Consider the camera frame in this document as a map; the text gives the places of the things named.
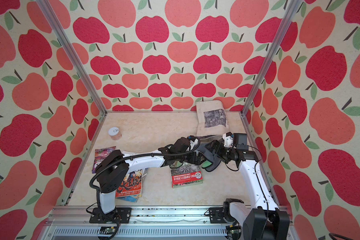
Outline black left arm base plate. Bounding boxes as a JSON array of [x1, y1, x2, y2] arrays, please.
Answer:
[[89, 208, 132, 224]]

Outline purple candy bag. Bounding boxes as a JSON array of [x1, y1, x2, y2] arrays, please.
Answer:
[[92, 146, 116, 174]]

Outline grey green microfibre cloth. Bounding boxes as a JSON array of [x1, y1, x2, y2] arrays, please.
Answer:
[[198, 140, 225, 172]]

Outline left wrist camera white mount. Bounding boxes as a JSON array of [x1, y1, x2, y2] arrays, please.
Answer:
[[188, 136, 199, 150]]

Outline red green cover book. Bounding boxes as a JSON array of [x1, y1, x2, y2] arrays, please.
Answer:
[[170, 162, 203, 188]]

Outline left rear aluminium corner post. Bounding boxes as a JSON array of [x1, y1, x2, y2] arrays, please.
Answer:
[[36, 1, 107, 116]]

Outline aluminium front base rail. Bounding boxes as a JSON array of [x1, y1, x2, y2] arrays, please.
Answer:
[[38, 205, 244, 240]]

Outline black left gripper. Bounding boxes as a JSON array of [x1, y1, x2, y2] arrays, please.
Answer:
[[176, 150, 209, 165]]

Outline cream printed canvas bag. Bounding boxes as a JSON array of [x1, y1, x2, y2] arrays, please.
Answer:
[[196, 100, 229, 137]]

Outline clear tape roll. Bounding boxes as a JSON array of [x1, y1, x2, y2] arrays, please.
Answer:
[[108, 127, 122, 141]]

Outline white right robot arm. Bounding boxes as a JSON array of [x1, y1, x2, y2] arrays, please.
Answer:
[[223, 148, 290, 240]]

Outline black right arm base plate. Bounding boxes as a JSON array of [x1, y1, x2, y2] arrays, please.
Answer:
[[205, 207, 237, 224]]

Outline red black manga book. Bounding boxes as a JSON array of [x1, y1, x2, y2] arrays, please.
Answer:
[[115, 170, 145, 202]]

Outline aluminium corner post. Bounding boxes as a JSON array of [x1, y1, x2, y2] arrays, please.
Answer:
[[36, 1, 107, 116], [240, 0, 303, 119]]

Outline right rear aluminium corner post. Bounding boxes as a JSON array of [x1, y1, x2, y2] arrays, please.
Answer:
[[240, 0, 303, 119]]

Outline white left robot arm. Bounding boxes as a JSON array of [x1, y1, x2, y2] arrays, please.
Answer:
[[89, 136, 201, 215]]

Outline blue robot sunflower magazine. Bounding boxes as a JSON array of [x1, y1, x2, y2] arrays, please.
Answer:
[[120, 169, 148, 203]]

